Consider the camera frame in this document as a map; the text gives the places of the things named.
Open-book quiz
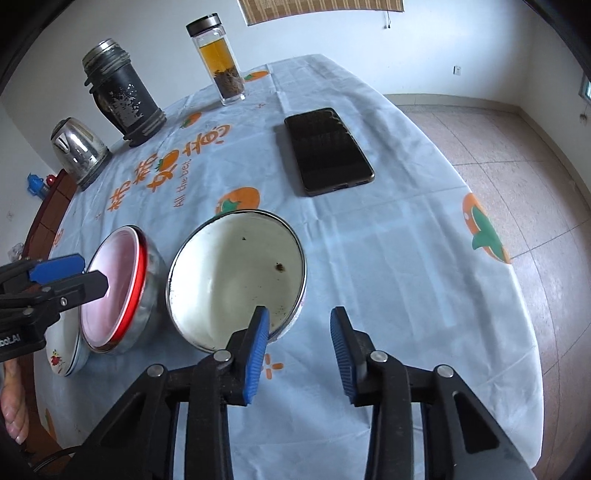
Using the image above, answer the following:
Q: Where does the steel bowl with red lid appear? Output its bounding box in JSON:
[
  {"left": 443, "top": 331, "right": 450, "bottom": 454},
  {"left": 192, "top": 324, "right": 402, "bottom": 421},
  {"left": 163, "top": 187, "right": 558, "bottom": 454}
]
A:
[{"left": 79, "top": 225, "right": 162, "bottom": 356}]

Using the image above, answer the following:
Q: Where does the worn black thermos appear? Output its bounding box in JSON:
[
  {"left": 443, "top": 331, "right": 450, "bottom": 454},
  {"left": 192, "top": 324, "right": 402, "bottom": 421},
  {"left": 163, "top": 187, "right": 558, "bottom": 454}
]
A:
[{"left": 82, "top": 39, "right": 167, "bottom": 148}]

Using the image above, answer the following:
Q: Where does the black cable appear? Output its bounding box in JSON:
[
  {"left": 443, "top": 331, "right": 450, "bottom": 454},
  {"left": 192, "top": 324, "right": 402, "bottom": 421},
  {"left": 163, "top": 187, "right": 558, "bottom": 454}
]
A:
[{"left": 30, "top": 448, "right": 77, "bottom": 478}]

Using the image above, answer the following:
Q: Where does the stainless steel bowl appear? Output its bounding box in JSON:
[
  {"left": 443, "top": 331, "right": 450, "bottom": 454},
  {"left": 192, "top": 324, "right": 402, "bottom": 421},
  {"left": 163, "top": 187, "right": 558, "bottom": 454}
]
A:
[{"left": 165, "top": 209, "right": 308, "bottom": 355}]

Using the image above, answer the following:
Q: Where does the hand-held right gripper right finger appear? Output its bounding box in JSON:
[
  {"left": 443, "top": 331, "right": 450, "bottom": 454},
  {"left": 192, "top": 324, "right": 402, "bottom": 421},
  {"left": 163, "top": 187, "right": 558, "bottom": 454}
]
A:
[{"left": 329, "top": 306, "right": 532, "bottom": 480}]

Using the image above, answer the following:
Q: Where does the stainless steel kettle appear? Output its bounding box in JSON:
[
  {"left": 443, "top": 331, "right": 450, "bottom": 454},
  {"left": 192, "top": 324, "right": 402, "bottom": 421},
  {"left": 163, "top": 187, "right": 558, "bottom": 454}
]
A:
[{"left": 50, "top": 117, "right": 112, "bottom": 192}]

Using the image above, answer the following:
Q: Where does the pale blue printed tablecloth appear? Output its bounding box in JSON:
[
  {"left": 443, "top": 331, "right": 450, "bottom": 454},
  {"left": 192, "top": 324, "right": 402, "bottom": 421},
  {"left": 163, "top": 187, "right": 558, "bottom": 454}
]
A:
[{"left": 32, "top": 54, "right": 543, "bottom": 476}]

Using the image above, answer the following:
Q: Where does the bamboo window blind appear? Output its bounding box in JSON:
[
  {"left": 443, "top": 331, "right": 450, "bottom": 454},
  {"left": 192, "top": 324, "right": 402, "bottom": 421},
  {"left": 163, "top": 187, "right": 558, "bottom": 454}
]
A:
[{"left": 237, "top": 0, "right": 406, "bottom": 27}]

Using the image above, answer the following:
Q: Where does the glass tea bottle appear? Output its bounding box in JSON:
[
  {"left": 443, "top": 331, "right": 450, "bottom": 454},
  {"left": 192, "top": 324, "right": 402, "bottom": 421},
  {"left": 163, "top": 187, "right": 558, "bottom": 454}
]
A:
[{"left": 185, "top": 14, "right": 247, "bottom": 107}]

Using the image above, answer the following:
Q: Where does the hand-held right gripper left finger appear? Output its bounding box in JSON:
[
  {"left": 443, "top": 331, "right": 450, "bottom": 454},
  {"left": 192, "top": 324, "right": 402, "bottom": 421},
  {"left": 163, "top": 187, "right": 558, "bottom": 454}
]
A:
[{"left": 65, "top": 305, "right": 271, "bottom": 480}]

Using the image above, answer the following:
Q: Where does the blue plastic bottle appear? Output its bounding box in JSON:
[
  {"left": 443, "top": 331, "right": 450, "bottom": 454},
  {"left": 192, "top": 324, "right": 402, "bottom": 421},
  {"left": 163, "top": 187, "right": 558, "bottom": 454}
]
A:
[{"left": 26, "top": 173, "right": 51, "bottom": 200}]

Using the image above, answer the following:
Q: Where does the black smartphone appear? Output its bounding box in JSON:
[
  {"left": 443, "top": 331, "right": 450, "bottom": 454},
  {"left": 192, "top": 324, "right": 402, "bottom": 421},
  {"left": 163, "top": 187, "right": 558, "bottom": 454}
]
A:
[{"left": 284, "top": 107, "right": 376, "bottom": 198}]

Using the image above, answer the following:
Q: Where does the white plate with red flowers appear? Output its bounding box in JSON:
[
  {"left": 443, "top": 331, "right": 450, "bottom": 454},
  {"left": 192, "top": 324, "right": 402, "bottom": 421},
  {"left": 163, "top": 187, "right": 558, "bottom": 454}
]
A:
[{"left": 45, "top": 305, "right": 90, "bottom": 377}]

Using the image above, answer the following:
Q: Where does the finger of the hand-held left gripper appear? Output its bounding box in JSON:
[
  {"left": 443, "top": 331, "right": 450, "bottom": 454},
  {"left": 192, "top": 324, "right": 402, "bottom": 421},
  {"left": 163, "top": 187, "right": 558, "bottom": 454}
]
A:
[
  {"left": 0, "top": 253, "right": 88, "bottom": 299},
  {"left": 0, "top": 270, "right": 110, "bottom": 326}
]

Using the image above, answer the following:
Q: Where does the person's left hand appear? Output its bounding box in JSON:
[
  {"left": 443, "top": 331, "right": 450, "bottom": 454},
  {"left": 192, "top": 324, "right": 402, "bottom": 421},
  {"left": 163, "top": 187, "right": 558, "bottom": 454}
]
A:
[{"left": 0, "top": 360, "right": 31, "bottom": 446}]

